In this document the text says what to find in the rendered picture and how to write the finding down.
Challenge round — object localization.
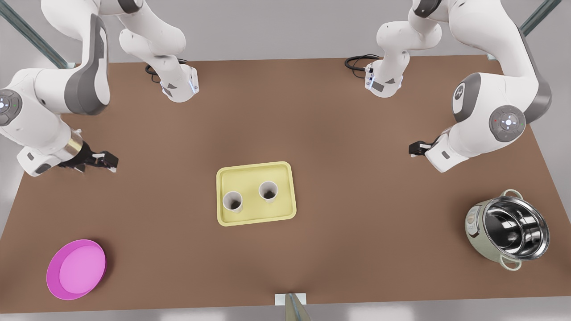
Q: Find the yellow rectangular tray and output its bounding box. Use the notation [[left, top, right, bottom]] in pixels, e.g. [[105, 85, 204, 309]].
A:
[[216, 161, 297, 227]]

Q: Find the white IKEA cup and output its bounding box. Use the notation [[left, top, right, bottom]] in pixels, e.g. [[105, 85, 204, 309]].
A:
[[259, 181, 280, 204], [223, 191, 244, 214]]

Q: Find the pink round plate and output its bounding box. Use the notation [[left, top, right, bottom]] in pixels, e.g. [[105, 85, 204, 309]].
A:
[[46, 239, 107, 300]]

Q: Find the stainless steel pot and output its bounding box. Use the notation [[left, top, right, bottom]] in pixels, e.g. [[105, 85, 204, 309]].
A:
[[465, 189, 550, 271]]

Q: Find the black cable loop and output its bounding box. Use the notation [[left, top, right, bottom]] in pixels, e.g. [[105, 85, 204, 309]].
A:
[[145, 58, 189, 84], [344, 54, 381, 75]]

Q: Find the silver frame post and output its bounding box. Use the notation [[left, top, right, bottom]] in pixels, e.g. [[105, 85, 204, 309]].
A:
[[519, 0, 563, 37], [274, 293, 313, 321], [0, 0, 70, 70]]

